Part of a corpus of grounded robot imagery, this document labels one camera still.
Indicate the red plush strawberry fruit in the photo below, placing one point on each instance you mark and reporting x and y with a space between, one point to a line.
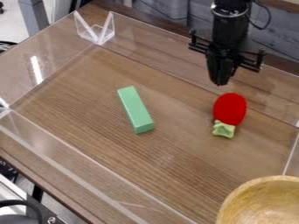
228 112

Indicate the grey table leg post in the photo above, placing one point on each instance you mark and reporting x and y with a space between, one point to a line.
33 15

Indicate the green rectangular block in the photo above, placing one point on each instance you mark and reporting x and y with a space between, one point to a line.
135 109

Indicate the black metal bracket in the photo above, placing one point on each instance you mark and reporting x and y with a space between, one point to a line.
49 217

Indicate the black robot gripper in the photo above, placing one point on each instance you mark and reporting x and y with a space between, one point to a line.
241 54

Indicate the wooden bowl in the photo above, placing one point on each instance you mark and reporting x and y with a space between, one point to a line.
263 201

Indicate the clear acrylic tray enclosure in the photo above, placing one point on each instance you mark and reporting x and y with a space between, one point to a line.
67 137

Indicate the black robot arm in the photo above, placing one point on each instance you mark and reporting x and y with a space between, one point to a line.
231 20

